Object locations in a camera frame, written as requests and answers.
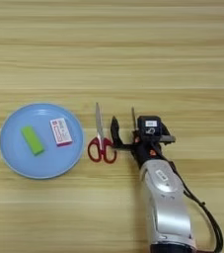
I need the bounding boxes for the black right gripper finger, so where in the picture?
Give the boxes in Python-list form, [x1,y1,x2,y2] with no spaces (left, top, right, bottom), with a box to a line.
[161,122,177,144]
[110,116,125,148]

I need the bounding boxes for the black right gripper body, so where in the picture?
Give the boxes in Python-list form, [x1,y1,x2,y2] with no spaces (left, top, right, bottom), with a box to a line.
[112,129,171,170]

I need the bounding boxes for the amber handled screwdriver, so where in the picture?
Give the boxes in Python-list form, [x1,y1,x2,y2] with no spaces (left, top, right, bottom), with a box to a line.
[130,107,138,134]

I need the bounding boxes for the white pink printed eraser box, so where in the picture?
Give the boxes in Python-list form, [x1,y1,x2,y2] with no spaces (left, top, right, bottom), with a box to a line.
[49,118,74,147]

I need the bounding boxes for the green rectangular eraser block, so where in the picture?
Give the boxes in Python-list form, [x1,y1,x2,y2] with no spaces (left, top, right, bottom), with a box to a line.
[20,125,45,156]

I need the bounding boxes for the small black box white label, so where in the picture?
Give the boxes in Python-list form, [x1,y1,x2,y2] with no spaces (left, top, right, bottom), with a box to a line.
[136,115,164,139]

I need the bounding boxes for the blue round plate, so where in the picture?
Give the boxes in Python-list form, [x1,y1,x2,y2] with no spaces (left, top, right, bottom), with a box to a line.
[0,102,86,180]

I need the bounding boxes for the red handled scissors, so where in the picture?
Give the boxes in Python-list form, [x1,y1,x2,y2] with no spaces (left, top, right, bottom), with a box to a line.
[87,102,118,165]

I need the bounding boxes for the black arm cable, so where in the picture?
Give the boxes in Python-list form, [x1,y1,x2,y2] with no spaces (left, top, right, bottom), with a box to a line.
[168,160,224,253]

